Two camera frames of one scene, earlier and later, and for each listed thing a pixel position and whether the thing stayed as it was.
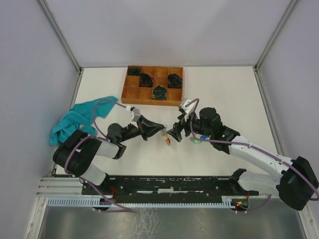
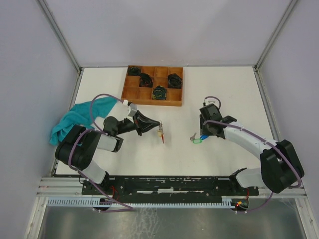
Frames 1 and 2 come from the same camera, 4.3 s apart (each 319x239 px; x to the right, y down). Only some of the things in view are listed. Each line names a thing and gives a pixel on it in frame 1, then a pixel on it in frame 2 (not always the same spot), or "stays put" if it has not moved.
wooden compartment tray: [156, 85] stays put
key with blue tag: [204, 137] stays put
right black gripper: [178, 127] → [203, 131]
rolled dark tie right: [174, 81] stays put
